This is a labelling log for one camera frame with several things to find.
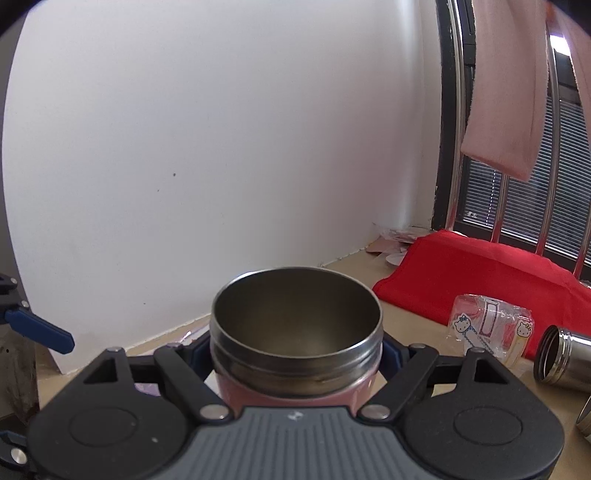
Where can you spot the red cloth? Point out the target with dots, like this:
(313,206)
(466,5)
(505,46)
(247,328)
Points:
(461,272)

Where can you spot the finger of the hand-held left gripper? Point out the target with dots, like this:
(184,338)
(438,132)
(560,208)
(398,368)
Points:
(44,331)
(14,454)

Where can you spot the steel lid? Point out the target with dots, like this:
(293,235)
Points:
(585,417)

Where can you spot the pink steel cup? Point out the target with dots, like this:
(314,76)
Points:
(295,318)

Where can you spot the clear cartoon-print glass cup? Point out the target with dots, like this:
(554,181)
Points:
(485,327)

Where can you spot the paper scraps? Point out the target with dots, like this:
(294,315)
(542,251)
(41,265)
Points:
(392,244)

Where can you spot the window with blinds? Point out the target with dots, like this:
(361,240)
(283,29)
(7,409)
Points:
(480,198)

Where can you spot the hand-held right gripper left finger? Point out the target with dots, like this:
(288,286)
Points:
(201,354)

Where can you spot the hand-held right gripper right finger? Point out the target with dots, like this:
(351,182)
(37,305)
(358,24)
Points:
(391,356)

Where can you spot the chrome metal rack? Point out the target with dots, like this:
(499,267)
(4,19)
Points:
(457,115)

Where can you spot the pink hanging towel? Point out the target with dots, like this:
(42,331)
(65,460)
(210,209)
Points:
(501,92)

